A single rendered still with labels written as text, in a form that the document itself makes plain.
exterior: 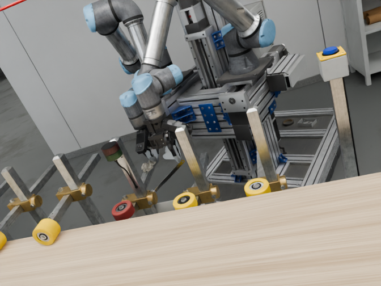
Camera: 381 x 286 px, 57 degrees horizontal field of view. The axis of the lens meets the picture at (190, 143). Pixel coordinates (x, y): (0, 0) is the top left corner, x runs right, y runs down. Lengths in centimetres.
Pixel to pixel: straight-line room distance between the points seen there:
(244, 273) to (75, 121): 365
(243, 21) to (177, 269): 100
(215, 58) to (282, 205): 105
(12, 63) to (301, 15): 309
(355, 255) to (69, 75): 366
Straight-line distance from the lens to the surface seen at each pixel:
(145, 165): 158
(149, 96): 123
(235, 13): 150
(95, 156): 169
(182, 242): 106
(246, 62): 172
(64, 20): 402
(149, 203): 138
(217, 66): 192
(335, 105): 116
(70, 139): 450
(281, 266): 91
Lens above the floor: 158
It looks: 26 degrees down
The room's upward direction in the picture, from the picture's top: 22 degrees counter-clockwise
